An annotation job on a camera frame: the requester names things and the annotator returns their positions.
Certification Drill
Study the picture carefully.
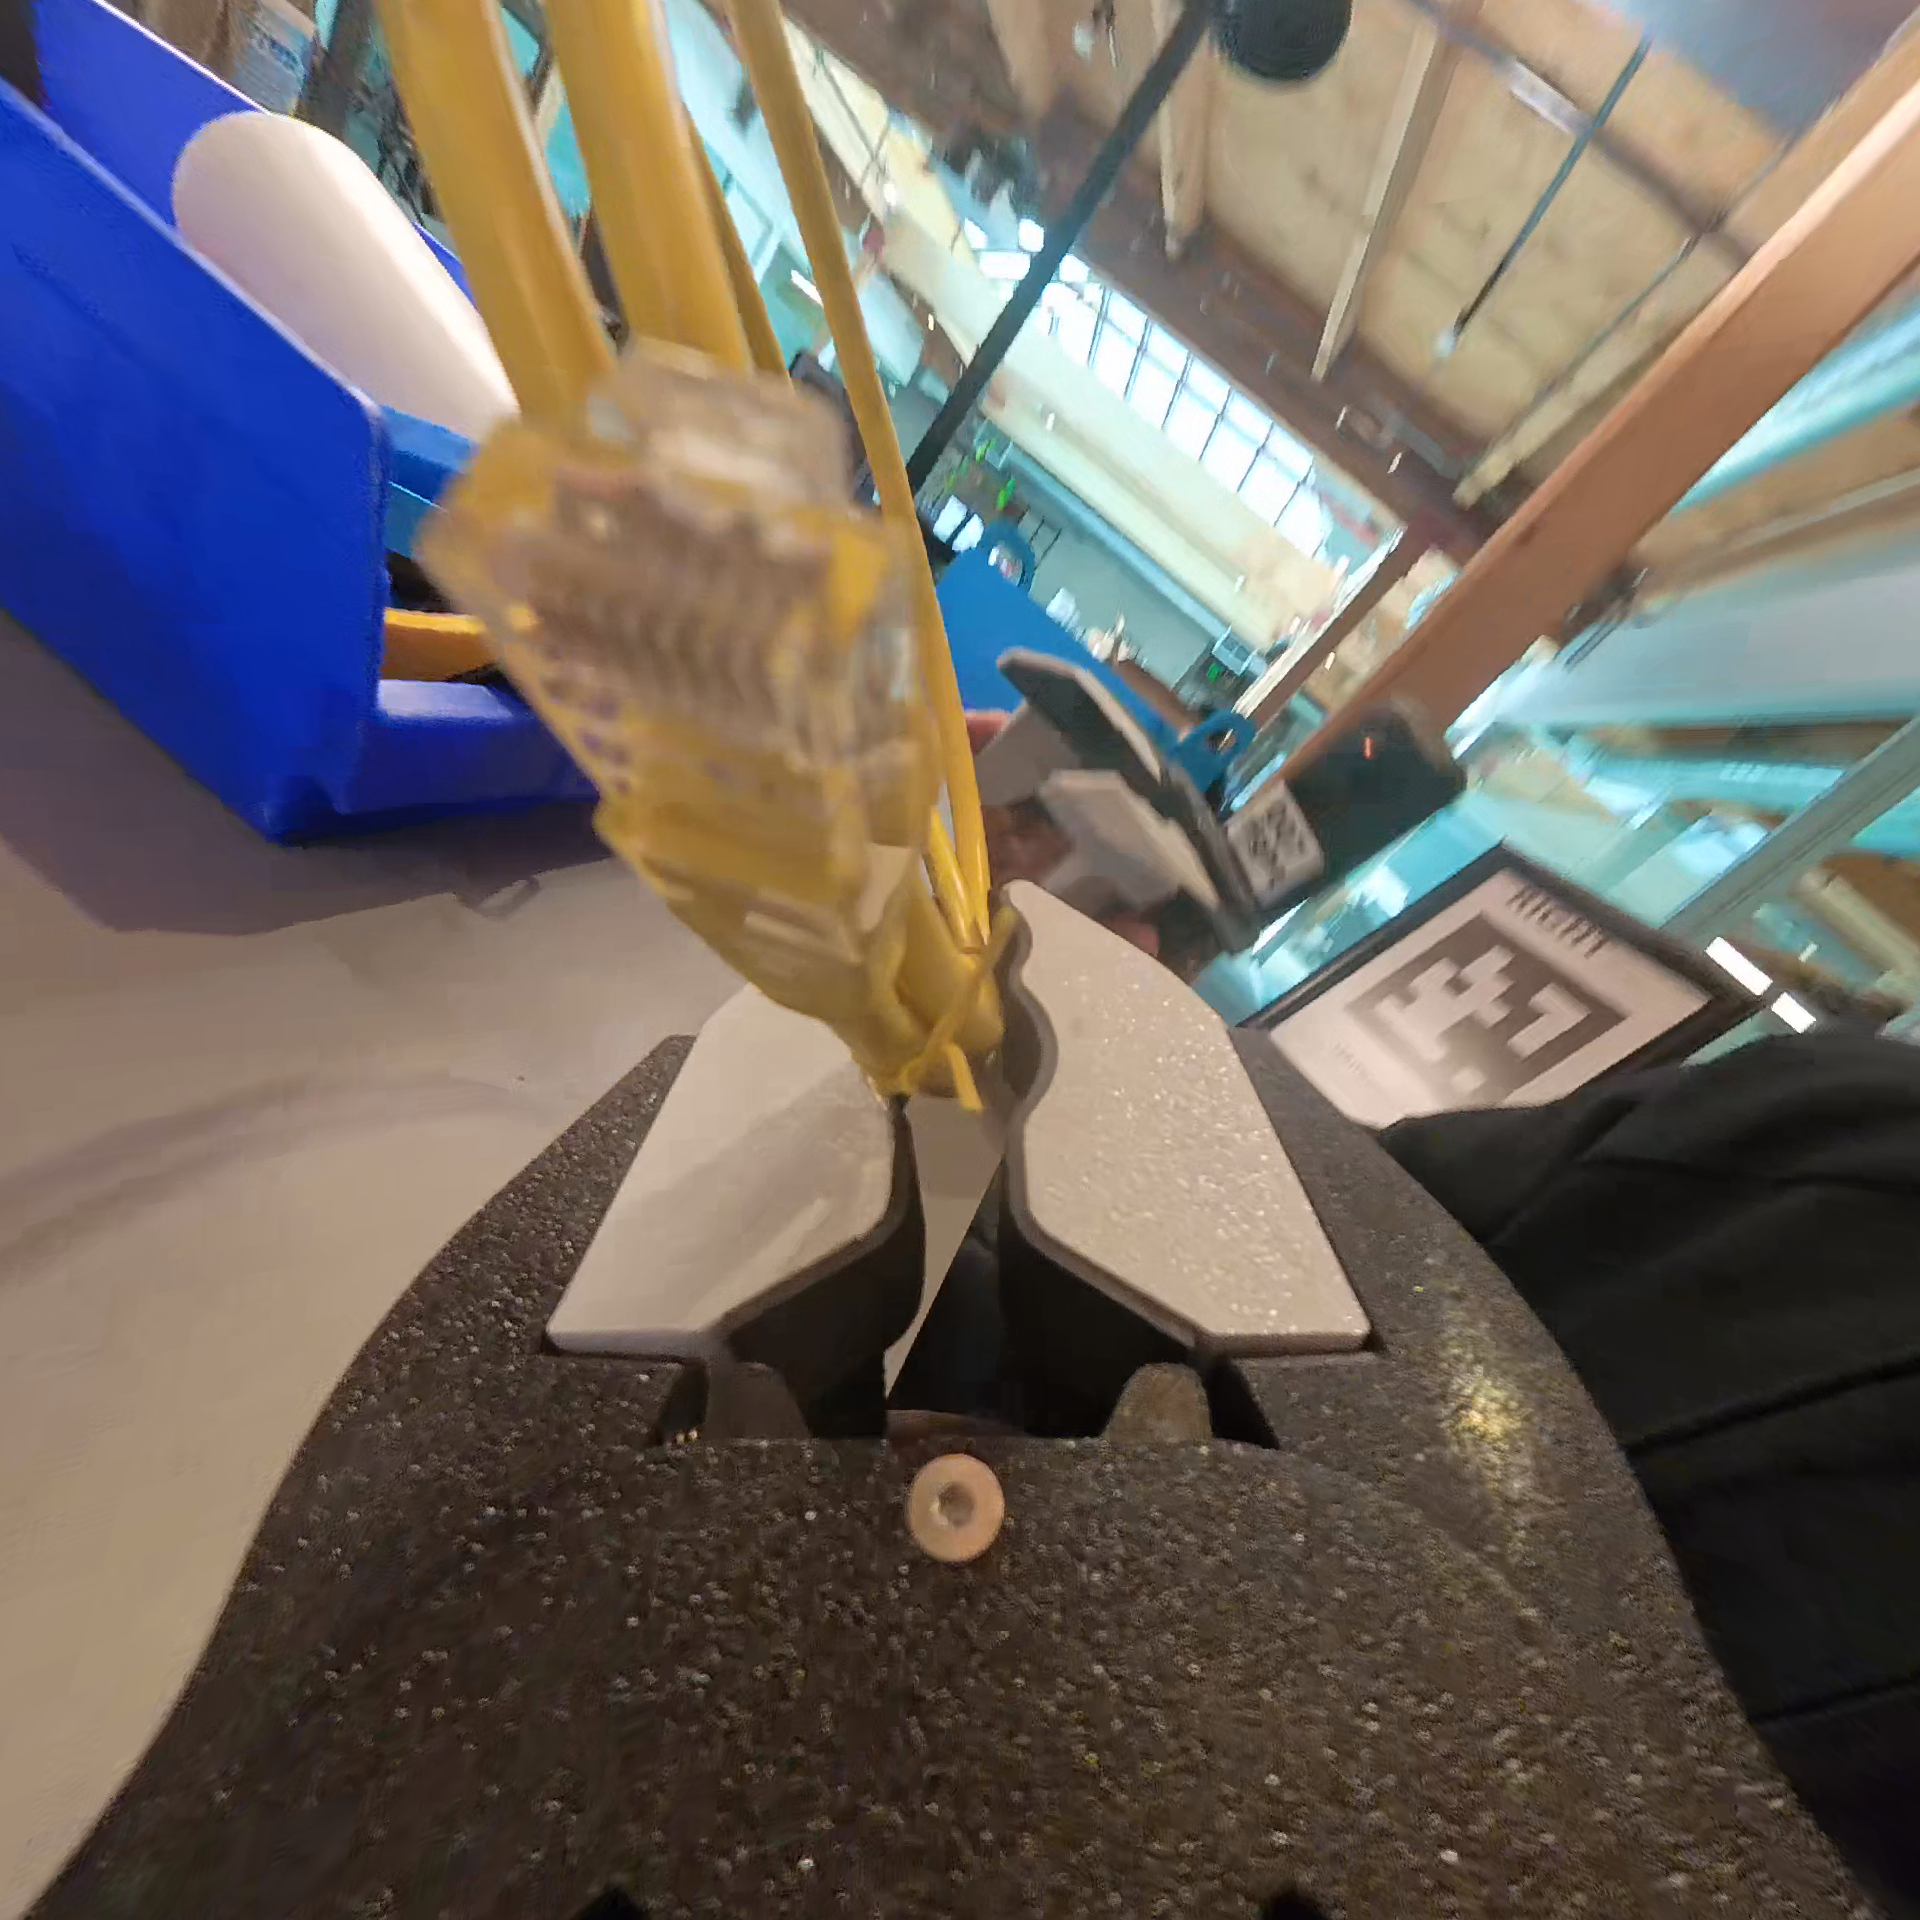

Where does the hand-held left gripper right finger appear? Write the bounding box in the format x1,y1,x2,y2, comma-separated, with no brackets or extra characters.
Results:
997,877,1376,1370

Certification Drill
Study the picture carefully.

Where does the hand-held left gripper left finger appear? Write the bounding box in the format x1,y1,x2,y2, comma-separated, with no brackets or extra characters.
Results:
546,982,924,1376

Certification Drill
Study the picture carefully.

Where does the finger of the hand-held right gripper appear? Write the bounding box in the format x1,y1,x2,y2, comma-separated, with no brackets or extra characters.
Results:
1034,766,1227,914
993,651,1201,820

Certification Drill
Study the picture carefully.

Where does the yellow network cable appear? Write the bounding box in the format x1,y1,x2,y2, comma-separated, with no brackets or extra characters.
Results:
372,0,1017,1115

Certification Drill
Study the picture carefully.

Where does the blue storage bin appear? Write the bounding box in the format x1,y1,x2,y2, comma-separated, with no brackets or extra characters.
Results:
933,537,1196,726
0,0,605,846

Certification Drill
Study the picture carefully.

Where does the person's right hand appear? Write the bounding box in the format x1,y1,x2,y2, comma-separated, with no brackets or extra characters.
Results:
965,709,1091,897

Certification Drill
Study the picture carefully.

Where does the black framed tag sign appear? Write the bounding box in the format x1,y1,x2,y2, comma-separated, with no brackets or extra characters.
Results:
1242,842,1770,1130

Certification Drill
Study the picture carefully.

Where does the black round disc stand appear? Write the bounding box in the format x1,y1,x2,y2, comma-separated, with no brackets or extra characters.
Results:
906,0,1355,486

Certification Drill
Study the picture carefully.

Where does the person's black sweater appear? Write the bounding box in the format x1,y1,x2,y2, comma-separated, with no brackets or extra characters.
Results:
1378,1031,1920,1920

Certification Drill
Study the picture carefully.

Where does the yellow tape roll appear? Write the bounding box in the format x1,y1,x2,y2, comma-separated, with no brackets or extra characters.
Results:
383,605,500,683

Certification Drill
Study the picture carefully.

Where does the white film roll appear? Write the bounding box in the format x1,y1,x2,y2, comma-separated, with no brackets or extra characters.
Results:
169,108,522,448

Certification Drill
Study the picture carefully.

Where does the wooden support post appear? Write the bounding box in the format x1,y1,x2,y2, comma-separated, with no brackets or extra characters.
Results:
1275,76,1920,783

